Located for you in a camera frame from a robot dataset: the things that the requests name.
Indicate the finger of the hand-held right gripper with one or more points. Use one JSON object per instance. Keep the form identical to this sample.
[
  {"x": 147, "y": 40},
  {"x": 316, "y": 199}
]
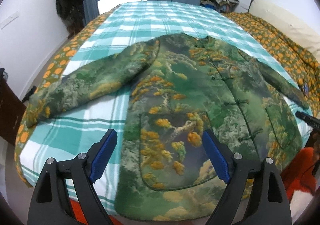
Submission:
[{"x": 302, "y": 115}]

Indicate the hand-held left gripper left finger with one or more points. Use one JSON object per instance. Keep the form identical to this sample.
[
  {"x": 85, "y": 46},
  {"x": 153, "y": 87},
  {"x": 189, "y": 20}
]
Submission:
[{"x": 106, "y": 148}]

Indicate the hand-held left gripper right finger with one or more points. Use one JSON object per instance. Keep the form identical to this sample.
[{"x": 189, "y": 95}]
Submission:
[{"x": 215, "y": 155}]

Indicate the green landscape print padded jacket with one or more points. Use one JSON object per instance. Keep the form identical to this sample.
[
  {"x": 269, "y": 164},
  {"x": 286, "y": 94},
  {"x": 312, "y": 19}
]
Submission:
[{"x": 187, "y": 95}]

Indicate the person's right hand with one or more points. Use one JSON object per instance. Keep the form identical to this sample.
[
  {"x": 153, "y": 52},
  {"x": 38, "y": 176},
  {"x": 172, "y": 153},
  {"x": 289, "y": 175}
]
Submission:
[{"x": 316, "y": 143}]

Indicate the person's orange clothing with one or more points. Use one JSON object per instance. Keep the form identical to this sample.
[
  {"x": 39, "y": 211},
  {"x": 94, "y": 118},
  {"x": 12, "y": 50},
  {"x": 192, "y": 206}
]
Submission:
[{"x": 77, "y": 212}]

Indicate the orange floral bed quilt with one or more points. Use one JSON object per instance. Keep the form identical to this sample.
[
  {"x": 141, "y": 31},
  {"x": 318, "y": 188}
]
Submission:
[{"x": 275, "y": 40}]

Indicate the cream pillow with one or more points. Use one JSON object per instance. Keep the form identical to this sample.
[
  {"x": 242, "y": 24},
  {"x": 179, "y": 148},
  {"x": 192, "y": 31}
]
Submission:
[{"x": 282, "y": 20}]

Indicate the dark wooden cabinet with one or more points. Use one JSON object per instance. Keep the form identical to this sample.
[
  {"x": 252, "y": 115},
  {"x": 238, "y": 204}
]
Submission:
[{"x": 10, "y": 110}]

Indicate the teal white plaid blanket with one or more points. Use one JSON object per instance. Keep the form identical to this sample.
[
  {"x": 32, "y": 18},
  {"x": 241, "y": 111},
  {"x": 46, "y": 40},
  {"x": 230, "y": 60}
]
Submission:
[{"x": 162, "y": 20}]

